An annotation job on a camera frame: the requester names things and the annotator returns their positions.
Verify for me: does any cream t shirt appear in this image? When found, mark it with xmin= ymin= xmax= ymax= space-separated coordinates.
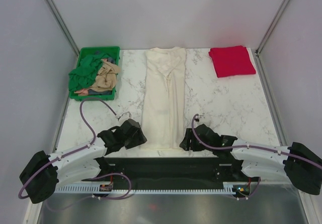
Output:
xmin=142 ymin=47 xmax=187 ymax=150

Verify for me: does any green plastic bin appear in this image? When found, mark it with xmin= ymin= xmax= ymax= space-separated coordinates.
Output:
xmin=69 ymin=46 xmax=120 ymax=101

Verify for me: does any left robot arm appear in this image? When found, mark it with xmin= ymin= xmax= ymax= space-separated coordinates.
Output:
xmin=19 ymin=119 xmax=147 ymax=204

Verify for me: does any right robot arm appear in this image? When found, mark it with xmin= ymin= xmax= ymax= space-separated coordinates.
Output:
xmin=180 ymin=124 xmax=321 ymax=195

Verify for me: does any tan t shirt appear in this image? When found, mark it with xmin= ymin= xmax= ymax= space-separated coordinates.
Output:
xmin=89 ymin=61 xmax=121 ymax=92

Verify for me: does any green t shirt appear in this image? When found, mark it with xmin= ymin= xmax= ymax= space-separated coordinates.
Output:
xmin=68 ymin=53 xmax=106 ymax=92

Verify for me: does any red folded t shirt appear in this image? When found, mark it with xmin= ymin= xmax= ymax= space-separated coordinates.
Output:
xmin=208 ymin=46 xmax=256 ymax=78

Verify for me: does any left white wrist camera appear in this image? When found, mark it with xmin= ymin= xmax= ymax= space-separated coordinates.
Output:
xmin=115 ymin=111 xmax=132 ymax=121

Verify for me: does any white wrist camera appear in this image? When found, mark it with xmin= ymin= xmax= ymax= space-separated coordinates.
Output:
xmin=115 ymin=111 xmax=132 ymax=121
xmin=193 ymin=114 xmax=202 ymax=122

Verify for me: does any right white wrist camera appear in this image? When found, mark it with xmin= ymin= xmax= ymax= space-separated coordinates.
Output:
xmin=193 ymin=114 xmax=202 ymax=122

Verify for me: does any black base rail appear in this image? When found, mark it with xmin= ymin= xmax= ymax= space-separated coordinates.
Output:
xmin=94 ymin=157 xmax=259 ymax=189

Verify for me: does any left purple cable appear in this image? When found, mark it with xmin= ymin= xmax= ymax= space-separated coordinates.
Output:
xmin=17 ymin=97 xmax=118 ymax=200

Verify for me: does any white slotted cable duct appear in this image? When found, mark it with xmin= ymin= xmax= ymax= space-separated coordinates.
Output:
xmin=55 ymin=183 xmax=236 ymax=195

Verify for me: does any right aluminium frame post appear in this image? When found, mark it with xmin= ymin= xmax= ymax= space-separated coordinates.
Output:
xmin=255 ymin=0 xmax=292 ymax=57

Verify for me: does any aluminium frame post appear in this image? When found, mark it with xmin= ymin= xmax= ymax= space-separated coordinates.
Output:
xmin=255 ymin=0 xmax=292 ymax=57
xmin=45 ymin=0 xmax=80 ymax=56

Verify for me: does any left aluminium frame post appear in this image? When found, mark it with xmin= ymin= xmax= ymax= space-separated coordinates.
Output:
xmin=45 ymin=0 xmax=80 ymax=56

